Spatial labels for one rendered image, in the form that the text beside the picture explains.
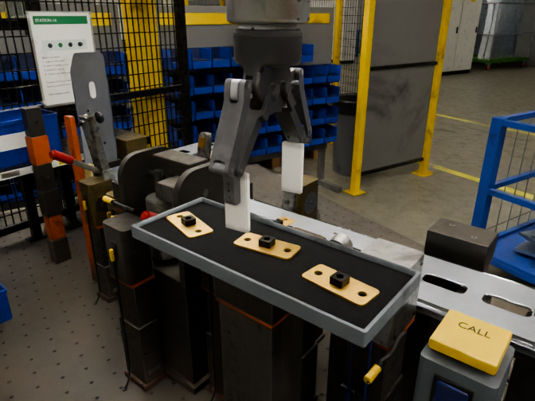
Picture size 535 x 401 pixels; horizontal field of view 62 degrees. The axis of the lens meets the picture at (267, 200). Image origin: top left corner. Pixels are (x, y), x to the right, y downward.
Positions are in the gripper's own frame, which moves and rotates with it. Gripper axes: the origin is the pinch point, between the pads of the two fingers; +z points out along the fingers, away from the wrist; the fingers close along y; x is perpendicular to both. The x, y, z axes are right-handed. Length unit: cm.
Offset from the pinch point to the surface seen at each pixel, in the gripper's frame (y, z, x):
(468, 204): 329, 122, -2
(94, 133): 27, 5, 64
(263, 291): -9.1, 6.6, -4.8
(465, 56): 1277, 78, 132
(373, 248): 15.5, 11.5, -9.9
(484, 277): 35.1, 22.5, -25.5
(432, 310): 20.1, 22.5, -19.3
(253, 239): 0.4, 6.3, 2.4
